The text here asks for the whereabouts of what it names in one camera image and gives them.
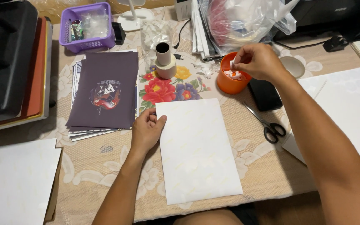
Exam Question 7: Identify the person's right hand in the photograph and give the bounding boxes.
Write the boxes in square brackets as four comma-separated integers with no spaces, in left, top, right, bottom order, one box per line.
[230,43,281,83]

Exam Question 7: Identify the person's left hand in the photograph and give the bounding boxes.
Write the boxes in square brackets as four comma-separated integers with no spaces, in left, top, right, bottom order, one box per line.
[131,108,168,154]

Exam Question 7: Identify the white transfer paper sheet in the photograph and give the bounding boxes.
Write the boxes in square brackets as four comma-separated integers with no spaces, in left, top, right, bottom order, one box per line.
[155,98,244,206]

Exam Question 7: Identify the white paper scraps in cup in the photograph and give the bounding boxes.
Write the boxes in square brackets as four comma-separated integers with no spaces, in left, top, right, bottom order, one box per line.
[222,68,244,80]

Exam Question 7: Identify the orange plastic cup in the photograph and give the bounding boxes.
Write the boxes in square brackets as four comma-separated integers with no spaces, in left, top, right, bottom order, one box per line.
[216,52,253,95]

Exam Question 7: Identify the large clear plastic bag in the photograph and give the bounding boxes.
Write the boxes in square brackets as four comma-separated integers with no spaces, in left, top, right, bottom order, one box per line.
[198,0,300,57]

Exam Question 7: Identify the loose white paper scraps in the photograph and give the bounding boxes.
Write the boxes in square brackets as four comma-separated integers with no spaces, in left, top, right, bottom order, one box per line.
[192,59,222,79]

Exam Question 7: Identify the black smartphone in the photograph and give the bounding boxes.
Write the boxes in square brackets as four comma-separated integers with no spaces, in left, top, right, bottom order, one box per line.
[248,78,283,112]

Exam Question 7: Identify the pile of white envelopes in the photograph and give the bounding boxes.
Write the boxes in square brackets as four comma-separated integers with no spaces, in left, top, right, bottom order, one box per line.
[190,0,223,62]

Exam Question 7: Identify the small white bowl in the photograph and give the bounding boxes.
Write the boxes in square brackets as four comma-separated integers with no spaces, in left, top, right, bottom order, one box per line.
[279,56,306,79]

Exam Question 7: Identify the cream tape roll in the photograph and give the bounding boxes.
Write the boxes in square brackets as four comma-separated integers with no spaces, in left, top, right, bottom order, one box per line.
[154,54,178,80]

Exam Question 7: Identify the white cardboard box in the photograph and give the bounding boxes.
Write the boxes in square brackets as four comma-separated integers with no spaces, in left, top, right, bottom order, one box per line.
[174,0,194,22]

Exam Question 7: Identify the small cardboard-core tape roll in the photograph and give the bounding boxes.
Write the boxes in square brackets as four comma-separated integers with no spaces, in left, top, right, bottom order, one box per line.
[155,41,172,66]

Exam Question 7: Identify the clear bag of white pieces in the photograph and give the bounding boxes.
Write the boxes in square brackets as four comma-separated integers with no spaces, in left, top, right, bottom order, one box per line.
[140,19,173,64]

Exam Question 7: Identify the black printer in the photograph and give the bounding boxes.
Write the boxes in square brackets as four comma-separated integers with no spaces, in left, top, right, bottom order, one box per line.
[273,0,360,42]

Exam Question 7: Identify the floral lace tablecloth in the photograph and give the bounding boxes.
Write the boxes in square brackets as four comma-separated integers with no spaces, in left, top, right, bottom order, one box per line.
[27,6,360,224]

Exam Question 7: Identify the white lamp base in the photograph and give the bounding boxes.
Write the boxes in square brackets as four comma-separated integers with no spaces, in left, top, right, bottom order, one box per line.
[117,0,155,32]

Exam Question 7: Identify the large white dotted sheets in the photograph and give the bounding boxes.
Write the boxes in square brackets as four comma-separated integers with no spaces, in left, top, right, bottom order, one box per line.
[281,65,360,172]

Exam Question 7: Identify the black power adapter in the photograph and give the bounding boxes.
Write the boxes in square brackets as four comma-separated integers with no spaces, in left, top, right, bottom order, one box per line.
[111,21,127,45]

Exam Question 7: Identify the dark purple printed sheet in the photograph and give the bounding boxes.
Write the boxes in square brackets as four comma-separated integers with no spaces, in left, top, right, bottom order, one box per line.
[66,51,139,133]

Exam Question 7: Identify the clear plastic bags bundle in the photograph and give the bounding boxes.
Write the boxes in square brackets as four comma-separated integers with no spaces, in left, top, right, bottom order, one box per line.
[81,9,109,39]

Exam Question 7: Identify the purple plastic basket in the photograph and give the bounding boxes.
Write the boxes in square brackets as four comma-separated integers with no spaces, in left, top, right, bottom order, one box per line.
[58,2,116,54]

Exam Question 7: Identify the person's leg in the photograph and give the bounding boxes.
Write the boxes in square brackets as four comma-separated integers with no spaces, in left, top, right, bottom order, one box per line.
[173,203,259,225]

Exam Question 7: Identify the stack of printed sheets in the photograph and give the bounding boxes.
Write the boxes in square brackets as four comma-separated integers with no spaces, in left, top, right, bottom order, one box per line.
[67,49,140,142]

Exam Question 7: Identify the green striped sticker roll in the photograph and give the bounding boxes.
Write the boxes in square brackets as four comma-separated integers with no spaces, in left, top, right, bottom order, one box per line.
[70,19,85,42]

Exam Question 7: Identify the black heat press machine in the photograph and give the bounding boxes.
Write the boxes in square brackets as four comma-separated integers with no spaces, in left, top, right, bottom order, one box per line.
[0,0,54,135]

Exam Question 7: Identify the stack of white paper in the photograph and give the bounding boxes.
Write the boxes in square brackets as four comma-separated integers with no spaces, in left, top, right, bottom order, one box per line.
[0,138,63,225]

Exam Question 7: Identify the black usb cable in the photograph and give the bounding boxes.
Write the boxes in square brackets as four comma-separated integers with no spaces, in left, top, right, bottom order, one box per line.
[173,18,194,60]

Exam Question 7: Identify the black-handled scissors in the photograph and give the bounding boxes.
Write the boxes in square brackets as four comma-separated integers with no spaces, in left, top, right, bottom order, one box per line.
[242,101,287,144]

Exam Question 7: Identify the black plug with cable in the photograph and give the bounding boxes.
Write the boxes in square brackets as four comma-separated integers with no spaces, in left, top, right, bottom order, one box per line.
[274,35,350,53]

